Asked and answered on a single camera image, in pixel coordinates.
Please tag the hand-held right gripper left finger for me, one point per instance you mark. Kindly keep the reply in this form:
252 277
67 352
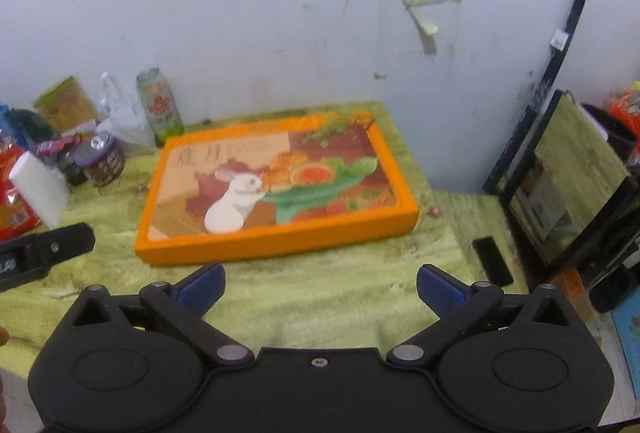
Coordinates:
200 288

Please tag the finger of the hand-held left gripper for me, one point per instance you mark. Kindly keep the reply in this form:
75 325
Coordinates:
62 243

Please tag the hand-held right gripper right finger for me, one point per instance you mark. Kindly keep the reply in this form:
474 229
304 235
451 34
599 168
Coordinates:
440 293

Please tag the orange printed box lid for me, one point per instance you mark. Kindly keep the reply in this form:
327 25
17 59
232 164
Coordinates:
280 173

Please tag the green wood-grain desktop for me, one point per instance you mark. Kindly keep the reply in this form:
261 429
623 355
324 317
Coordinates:
310 293

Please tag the person's left hand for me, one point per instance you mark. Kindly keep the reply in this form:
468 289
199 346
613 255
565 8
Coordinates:
3 337

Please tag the red snack packet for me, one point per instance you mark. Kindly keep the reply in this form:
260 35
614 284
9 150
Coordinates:
15 213

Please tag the white cup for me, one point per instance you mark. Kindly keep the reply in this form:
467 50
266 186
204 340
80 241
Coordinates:
40 190

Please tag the black phone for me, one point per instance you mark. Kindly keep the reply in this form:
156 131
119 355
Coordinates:
492 263

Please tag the small black jar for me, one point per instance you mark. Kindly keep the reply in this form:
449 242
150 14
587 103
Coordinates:
75 173

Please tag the brown jar purple lid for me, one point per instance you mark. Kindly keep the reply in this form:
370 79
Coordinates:
102 163

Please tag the pink labelled small bottle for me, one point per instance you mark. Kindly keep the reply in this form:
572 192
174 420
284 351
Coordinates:
57 145

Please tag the dark green bag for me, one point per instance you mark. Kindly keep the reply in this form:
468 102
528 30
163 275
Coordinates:
37 125

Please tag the blue water bottle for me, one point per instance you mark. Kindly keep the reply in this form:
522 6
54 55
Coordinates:
10 128

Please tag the white plastic bag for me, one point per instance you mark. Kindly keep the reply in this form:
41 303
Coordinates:
125 123

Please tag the cardboard box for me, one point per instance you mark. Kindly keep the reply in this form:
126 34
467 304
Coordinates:
542 203

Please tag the yellow-green snack bag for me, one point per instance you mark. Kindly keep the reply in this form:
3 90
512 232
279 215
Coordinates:
65 105

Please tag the green beer can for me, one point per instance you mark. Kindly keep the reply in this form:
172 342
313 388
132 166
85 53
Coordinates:
160 113

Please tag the dark blue printed board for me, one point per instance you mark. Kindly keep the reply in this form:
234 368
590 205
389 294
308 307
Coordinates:
550 98

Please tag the black frame shelf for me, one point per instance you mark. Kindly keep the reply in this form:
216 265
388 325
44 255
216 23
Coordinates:
575 163

